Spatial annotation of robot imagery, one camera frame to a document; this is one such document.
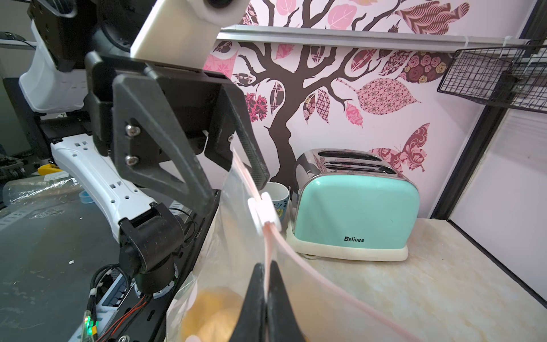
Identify mint green toaster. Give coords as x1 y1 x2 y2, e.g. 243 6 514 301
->
286 149 420 262

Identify black wire basket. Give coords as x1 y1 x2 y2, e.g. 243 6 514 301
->
437 40 546 114

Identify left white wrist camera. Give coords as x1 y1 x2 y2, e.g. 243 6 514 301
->
130 0 249 69

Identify aluminium frame bar left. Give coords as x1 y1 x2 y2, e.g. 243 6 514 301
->
217 25 528 53

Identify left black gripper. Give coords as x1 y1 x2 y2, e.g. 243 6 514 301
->
84 51 269 215

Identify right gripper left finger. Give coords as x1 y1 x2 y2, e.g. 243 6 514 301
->
229 263 266 342

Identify orange potato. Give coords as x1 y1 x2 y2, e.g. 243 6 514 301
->
179 286 244 341

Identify blue floral mug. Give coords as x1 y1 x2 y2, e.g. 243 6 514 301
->
262 182 290 222

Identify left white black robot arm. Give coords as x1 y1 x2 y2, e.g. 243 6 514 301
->
19 1 269 295

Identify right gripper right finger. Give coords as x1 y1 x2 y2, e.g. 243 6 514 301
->
266 261 306 342

